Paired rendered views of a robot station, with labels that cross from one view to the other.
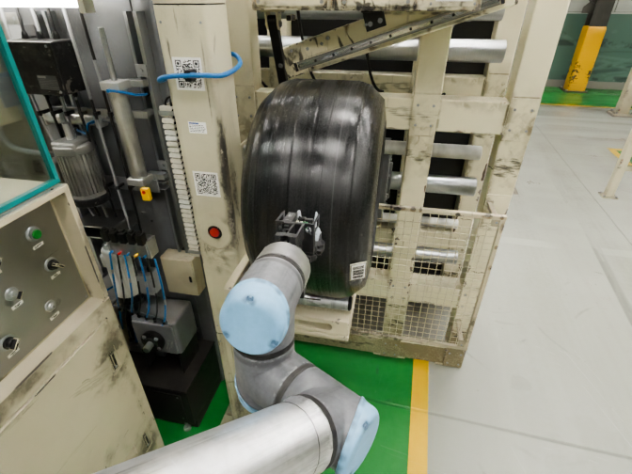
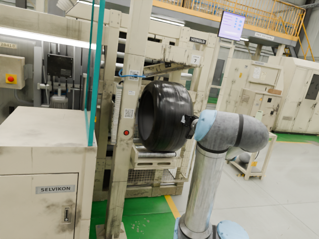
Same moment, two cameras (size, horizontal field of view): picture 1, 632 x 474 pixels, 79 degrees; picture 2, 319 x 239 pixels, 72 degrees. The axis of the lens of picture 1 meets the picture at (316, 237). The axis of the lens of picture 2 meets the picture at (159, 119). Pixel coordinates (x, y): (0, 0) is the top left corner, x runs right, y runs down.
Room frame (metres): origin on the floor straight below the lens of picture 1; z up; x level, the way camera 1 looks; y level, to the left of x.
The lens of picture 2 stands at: (-0.47, 1.01, 1.67)
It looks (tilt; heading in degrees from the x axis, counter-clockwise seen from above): 16 degrees down; 326
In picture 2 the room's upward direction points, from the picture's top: 10 degrees clockwise
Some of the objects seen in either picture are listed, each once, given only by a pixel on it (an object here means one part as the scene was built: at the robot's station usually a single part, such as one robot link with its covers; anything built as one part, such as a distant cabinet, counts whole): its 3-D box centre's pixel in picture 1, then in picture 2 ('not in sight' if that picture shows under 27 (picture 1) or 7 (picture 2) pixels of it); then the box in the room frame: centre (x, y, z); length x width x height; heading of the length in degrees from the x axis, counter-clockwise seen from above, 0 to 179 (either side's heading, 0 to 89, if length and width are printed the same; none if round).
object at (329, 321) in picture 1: (293, 311); (154, 161); (0.89, 0.07, 0.84); 0.36 x 0.09 x 0.06; 78
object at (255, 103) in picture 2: not in sight; (255, 114); (2.96, -4.36, 0.62); 0.91 x 0.58 x 1.25; 75
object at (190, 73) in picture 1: (200, 68); (132, 73); (1.06, 0.30, 1.52); 0.19 x 0.19 x 0.06; 78
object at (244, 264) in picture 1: (252, 261); (131, 147); (1.07, 0.22, 0.90); 0.40 x 0.03 x 0.10; 168
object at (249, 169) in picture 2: not in sight; (248, 150); (1.57, -2.31, 0.40); 0.60 x 0.35 x 0.80; 165
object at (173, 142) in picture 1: (186, 186); (116, 114); (1.05, 0.39, 1.19); 0.05 x 0.04 x 0.48; 168
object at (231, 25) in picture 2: not in sight; (231, 26); (3.33, -3.07, 2.60); 0.60 x 0.05 x 0.55; 75
